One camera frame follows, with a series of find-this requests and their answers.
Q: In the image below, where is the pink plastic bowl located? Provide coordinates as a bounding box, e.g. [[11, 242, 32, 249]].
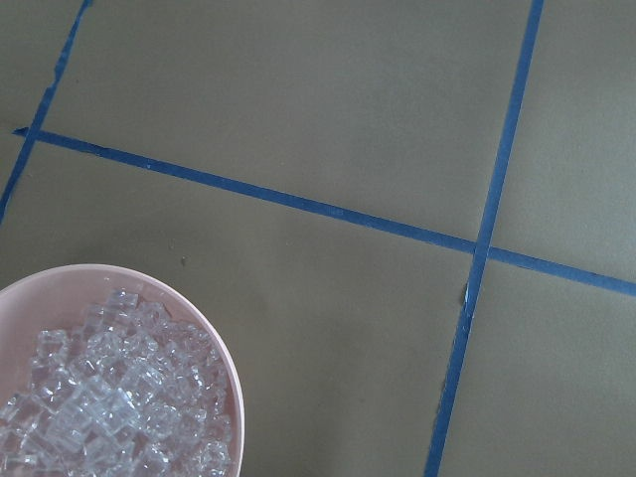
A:
[[1, 263, 245, 476]]

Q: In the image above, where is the clear ice cubes pile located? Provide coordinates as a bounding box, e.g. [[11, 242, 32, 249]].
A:
[[1, 289, 234, 476]]

